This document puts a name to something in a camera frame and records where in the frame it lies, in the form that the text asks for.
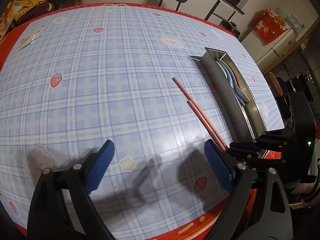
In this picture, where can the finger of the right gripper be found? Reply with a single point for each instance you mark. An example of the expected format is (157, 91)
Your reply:
(247, 157)
(244, 146)

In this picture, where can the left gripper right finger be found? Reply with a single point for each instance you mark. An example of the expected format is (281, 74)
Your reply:
(219, 167)

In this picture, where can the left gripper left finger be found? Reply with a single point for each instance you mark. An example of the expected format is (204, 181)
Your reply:
(96, 165)

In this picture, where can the stainless steel utensil tray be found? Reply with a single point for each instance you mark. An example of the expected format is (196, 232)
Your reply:
(246, 120)

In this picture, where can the blue chopstick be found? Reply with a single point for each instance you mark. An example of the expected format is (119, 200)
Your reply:
(228, 77)

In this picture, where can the blue plastic spoon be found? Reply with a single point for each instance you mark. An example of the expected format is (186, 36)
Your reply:
(239, 93)

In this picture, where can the green plastic spoon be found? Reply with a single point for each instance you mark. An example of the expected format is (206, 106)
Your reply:
(222, 68)

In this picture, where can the white refrigerator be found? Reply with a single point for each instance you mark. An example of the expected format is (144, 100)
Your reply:
(276, 49)

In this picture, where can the blue plaid table mat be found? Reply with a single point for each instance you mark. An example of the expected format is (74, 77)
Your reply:
(112, 92)

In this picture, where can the snack bags pile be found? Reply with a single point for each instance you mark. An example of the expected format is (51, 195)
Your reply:
(18, 12)

